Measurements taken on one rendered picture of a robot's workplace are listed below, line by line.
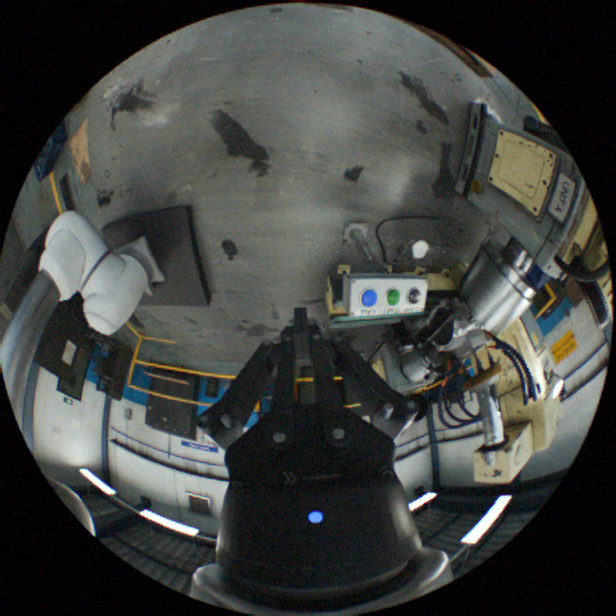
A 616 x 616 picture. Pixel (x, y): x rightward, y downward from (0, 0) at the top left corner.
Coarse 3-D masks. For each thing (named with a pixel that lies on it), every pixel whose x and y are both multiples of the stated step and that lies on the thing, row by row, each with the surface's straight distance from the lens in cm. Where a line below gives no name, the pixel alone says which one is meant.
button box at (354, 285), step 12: (348, 276) 32; (360, 276) 32; (372, 276) 33; (384, 276) 34; (396, 276) 35; (408, 276) 37; (420, 276) 40; (348, 288) 32; (360, 288) 31; (372, 288) 32; (384, 288) 33; (396, 288) 34; (408, 288) 36; (420, 288) 38; (348, 300) 32; (360, 300) 31; (384, 300) 34; (408, 300) 36; (420, 300) 39; (348, 312) 32; (360, 312) 32; (372, 312) 33; (384, 312) 34; (396, 312) 36
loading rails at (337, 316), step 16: (336, 272) 61; (352, 272) 62; (400, 272) 70; (416, 272) 74; (448, 272) 86; (336, 288) 55; (432, 288) 74; (448, 288) 81; (336, 304) 54; (432, 304) 85; (336, 320) 64; (352, 320) 66; (368, 320) 68; (384, 320) 71
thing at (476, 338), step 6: (468, 330) 76; (474, 330) 80; (480, 330) 83; (468, 336) 76; (474, 336) 78; (480, 336) 82; (468, 342) 76; (474, 342) 76; (480, 342) 80; (486, 342) 84; (456, 348) 80; (462, 348) 78; (468, 348) 76; (474, 348) 89; (456, 354) 81; (462, 354) 79; (468, 354) 86
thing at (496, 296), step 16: (512, 240) 63; (480, 256) 61; (496, 256) 58; (512, 256) 61; (528, 256) 61; (480, 272) 59; (496, 272) 56; (512, 272) 56; (528, 272) 66; (464, 288) 63; (480, 288) 59; (496, 288) 57; (512, 288) 56; (528, 288) 59; (480, 304) 59; (496, 304) 58; (512, 304) 59; (528, 304) 63; (480, 320) 62; (496, 320) 61; (512, 320) 65
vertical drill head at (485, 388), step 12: (492, 360) 83; (468, 372) 79; (480, 372) 74; (492, 372) 74; (468, 384) 75; (480, 384) 76; (492, 384) 79; (480, 396) 78; (492, 396) 78; (480, 408) 80; (492, 408) 78; (492, 420) 79; (492, 432) 80; (504, 432) 85; (492, 444) 82; (492, 456) 84
